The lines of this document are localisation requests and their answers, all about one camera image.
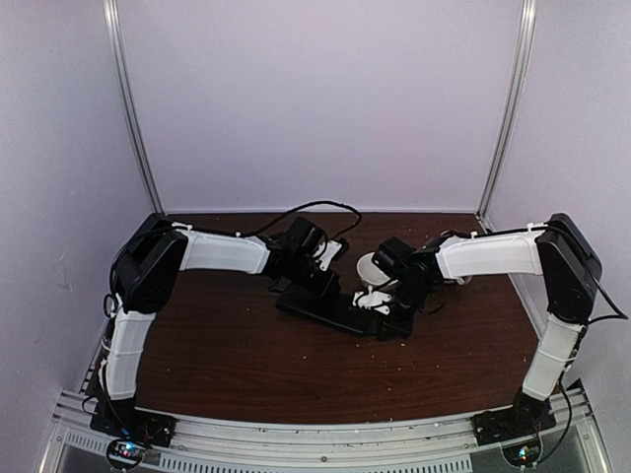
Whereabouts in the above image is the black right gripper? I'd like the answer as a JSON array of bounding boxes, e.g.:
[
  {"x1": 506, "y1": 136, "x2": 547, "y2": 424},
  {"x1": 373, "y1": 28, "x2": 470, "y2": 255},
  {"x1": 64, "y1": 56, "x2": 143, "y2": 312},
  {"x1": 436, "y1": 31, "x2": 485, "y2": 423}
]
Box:
[{"x1": 376, "y1": 279, "x2": 435, "y2": 341}]

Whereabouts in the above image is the black tool case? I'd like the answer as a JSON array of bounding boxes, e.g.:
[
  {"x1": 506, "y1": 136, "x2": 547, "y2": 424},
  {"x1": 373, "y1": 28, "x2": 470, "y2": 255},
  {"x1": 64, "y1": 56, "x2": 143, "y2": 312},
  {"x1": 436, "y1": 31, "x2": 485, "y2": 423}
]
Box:
[{"x1": 276, "y1": 289, "x2": 384, "y2": 336}]

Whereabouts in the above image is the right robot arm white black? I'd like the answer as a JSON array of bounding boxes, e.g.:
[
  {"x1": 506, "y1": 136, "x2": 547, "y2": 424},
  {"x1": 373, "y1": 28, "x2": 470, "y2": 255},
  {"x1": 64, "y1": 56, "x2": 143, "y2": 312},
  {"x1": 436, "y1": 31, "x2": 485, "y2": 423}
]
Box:
[{"x1": 369, "y1": 213, "x2": 602, "y2": 436}]

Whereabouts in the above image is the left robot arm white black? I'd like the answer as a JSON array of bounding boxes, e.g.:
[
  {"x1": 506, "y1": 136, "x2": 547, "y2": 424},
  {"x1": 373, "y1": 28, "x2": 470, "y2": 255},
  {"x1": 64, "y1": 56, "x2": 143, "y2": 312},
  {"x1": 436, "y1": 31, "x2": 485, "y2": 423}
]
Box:
[{"x1": 100, "y1": 214, "x2": 347, "y2": 438}]

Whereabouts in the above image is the white ceramic bowl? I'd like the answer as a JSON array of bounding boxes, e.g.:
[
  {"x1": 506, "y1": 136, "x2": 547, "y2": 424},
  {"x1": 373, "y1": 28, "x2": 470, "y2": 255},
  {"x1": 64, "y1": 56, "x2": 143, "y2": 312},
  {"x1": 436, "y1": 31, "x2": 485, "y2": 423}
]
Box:
[{"x1": 356, "y1": 252, "x2": 393, "y2": 288}]

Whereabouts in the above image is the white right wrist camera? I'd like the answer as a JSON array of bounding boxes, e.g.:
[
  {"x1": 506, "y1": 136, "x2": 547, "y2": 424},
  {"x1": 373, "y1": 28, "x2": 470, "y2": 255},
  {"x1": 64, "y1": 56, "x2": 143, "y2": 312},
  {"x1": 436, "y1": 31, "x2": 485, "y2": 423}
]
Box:
[{"x1": 351, "y1": 291, "x2": 393, "y2": 315}]

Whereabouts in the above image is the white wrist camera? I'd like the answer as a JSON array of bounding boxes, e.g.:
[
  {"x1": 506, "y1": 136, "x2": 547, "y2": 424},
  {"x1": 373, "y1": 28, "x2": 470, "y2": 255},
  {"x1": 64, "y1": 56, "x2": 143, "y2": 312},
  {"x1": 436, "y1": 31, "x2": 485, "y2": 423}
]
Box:
[
  {"x1": 314, "y1": 238, "x2": 349, "y2": 271},
  {"x1": 351, "y1": 291, "x2": 393, "y2": 315}
]

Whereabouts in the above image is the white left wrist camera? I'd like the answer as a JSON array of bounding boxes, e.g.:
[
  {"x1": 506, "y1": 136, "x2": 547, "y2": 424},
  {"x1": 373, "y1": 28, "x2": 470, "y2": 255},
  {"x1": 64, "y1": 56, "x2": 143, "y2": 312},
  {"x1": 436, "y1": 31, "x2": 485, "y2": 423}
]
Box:
[{"x1": 314, "y1": 238, "x2": 349, "y2": 271}]

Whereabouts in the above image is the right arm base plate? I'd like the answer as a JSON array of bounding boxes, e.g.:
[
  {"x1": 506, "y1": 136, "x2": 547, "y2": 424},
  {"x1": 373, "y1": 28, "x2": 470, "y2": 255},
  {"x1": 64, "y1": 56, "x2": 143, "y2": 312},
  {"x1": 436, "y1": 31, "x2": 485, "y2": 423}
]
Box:
[{"x1": 471, "y1": 407, "x2": 557, "y2": 446}]

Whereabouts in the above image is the front aluminium rail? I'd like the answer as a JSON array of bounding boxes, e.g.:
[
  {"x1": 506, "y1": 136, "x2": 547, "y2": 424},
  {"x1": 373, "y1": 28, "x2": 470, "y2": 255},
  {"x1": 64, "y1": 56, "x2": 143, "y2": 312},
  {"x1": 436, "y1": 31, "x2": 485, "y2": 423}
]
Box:
[{"x1": 35, "y1": 387, "x2": 613, "y2": 472}]

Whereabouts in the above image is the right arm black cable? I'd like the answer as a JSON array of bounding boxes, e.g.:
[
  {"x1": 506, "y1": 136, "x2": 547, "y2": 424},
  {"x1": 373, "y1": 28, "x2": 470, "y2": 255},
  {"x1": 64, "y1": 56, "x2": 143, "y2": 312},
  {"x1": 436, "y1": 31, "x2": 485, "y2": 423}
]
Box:
[{"x1": 541, "y1": 221, "x2": 630, "y2": 444}]

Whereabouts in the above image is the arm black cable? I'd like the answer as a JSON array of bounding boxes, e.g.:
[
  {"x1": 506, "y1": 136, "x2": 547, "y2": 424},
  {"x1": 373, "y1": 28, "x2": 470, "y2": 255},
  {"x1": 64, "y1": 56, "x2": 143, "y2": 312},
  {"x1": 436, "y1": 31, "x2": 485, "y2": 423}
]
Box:
[
  {"x1": 541, "y1": 221, "x2": 630, "y2": 444},
  {"x1": 101, "y1": 200, "x2": 364, "y2": 316}
]

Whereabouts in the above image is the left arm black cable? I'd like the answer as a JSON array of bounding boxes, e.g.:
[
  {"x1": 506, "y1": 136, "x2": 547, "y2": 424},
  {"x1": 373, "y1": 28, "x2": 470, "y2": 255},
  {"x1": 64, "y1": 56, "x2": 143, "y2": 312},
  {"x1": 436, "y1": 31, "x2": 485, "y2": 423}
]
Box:
[{"x1": 101, "y1": 200, "x2": 364, "y2": 316}]

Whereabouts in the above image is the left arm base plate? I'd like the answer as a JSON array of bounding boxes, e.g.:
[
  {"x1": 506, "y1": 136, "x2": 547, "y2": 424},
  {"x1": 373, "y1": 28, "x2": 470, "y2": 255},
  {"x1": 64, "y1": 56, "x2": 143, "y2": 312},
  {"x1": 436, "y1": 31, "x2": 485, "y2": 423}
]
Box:
[{"x1": 90, "y1": 407, "x2": 176, "y2": 447}]

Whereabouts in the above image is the right aluminium frame post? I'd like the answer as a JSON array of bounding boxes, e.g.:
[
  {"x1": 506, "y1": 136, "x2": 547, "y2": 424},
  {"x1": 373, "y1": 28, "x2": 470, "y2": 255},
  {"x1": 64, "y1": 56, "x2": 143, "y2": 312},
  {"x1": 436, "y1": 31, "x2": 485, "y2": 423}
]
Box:
[{"x1": 476, "y1": 0, "x2": 537, "y2": 223}]

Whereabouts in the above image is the aluminium frame post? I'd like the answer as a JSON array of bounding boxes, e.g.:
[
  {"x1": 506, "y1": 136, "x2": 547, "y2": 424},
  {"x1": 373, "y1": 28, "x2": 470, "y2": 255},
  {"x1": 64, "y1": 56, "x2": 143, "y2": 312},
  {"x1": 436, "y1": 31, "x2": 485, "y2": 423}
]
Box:
[
  {"x1": 103, "y1": 0, "x2": 164, "y2": 213},
  {"x1": 476, "y1": 0, "x2": 537, "y2": 223}
]

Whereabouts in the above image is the left aluminium frame post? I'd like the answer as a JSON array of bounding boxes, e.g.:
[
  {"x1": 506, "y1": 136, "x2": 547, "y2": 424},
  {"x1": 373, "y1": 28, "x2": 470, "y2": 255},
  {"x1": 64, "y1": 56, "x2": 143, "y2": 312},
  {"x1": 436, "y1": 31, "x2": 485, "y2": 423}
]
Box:
[{"x1": 103, "y1": 0, "x2": 164, "y2": 213}]

